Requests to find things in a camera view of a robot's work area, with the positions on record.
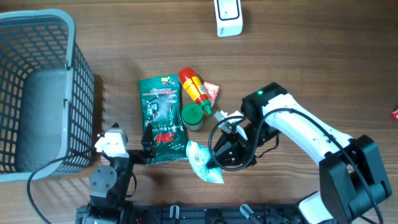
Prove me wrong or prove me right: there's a red chili sauce bottle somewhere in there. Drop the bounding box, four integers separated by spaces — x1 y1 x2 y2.
178 67 213 116

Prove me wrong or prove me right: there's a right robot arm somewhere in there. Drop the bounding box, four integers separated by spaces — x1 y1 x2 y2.
206 83 392 223

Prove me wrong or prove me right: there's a black left camera cable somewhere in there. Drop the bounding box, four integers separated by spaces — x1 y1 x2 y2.
25 149 97 224

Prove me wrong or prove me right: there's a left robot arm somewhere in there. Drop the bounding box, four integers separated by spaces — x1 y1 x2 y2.
75 123 156 223

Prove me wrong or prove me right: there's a green 3M gloves package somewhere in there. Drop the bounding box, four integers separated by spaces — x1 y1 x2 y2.
139 75 187 165

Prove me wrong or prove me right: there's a white barcode scanner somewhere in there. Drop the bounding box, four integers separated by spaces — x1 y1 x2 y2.
214 0 243 37

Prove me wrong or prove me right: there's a red sauce sachet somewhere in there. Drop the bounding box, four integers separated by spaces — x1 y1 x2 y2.
390 107 398 121

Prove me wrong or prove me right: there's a green lid seasoning jar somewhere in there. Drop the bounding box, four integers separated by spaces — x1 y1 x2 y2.
182 103 204 131

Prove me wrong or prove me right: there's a mint wet wipes pack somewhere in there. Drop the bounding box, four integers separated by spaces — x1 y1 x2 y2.
186 141 224 184

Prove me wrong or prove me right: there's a red white small packet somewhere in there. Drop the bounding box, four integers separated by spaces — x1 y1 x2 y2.
203 82 220 107

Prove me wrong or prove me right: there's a grey plastic shopping basket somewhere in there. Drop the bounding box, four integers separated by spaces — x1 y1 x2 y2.
1 9 95 183

